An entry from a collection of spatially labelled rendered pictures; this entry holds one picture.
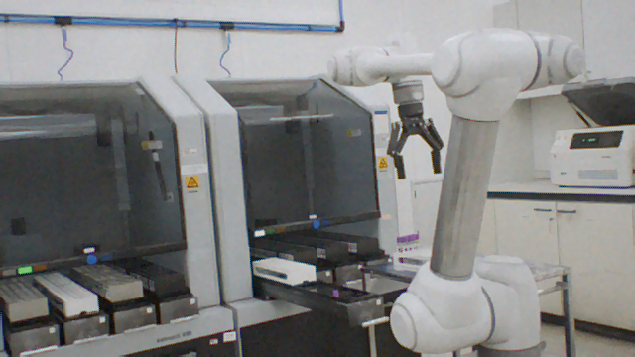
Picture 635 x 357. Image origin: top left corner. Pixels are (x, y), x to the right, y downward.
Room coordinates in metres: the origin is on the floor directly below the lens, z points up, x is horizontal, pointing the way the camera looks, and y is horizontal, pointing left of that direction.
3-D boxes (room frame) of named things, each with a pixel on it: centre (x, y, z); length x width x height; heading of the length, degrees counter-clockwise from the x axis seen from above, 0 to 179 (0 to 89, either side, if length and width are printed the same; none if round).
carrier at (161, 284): (2.25, 0.55, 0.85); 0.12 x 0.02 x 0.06; 123
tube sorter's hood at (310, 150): (2.79, 0.14, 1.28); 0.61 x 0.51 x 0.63; 123
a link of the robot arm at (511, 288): (1.63, -0.44, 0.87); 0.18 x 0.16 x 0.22; 115
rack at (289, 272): (2.38, 0.16, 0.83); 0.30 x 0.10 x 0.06; 33
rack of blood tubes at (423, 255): (2.26, -0.37, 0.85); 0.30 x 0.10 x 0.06; 36
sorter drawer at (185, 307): (2.44, 0.67, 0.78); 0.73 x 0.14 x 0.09; 33
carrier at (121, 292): (2.16, 0.67, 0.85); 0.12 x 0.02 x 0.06; 124
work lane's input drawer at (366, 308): (2.23, 0.06, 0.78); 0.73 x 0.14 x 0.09; 33
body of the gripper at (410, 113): (1.91, -0.28, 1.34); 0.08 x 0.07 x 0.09; 121
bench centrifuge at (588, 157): (4.06, -1.86, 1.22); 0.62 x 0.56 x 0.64; 121
